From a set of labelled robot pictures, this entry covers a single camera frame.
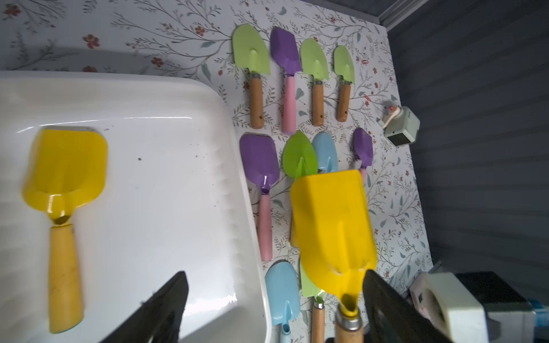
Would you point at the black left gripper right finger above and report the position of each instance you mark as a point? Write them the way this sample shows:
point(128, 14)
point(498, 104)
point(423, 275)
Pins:
point(391, 318)

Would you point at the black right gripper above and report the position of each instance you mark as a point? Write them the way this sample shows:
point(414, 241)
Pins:
point(478, 307)

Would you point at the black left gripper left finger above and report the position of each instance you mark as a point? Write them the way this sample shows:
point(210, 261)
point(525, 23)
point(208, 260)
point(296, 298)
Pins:
point(159, 318)

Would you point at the green shovel wooden handle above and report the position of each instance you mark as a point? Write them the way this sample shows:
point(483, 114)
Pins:
point(250, 52)
point(318, 315)
point(344, 67)

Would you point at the yellow shovel wooden handle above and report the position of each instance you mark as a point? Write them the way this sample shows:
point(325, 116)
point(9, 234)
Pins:
point(336, 241)

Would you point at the blue shovel blue handle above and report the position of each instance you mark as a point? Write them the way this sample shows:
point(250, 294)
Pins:
point(284, 297)

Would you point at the light blue shovel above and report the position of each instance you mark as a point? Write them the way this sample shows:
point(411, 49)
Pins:
point(326, 153)

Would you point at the green shovel yellow handle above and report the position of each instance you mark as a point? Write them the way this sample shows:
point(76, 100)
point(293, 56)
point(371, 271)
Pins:
point(299, 157)

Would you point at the purple shovel pink handle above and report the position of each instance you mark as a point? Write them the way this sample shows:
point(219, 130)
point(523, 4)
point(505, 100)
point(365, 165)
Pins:
point(284, 51)
point(261, 167)

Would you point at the green shovel brown handle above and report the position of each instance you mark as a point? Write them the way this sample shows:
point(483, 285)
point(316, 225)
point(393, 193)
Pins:
point(314, 62)

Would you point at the white plastic storage box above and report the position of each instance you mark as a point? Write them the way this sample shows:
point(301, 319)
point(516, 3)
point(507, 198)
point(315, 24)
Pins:
point(175, 199)

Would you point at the pale green tape dispenser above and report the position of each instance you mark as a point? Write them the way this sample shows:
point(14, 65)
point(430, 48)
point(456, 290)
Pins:
point(400, 125)

